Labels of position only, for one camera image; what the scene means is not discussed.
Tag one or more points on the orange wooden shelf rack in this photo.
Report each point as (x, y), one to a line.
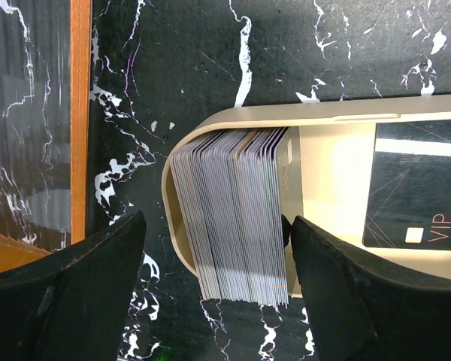
(44, 127)

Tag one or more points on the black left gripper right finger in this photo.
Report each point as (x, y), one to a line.
(361, 306)

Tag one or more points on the tan oval wooden tray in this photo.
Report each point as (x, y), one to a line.
(325, 165)

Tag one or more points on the black VIP credit card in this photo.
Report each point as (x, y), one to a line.
(409, 200)

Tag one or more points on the white card stack in tray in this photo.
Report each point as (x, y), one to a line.
(227, 184)

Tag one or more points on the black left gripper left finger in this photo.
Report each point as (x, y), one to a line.
(73, 304)

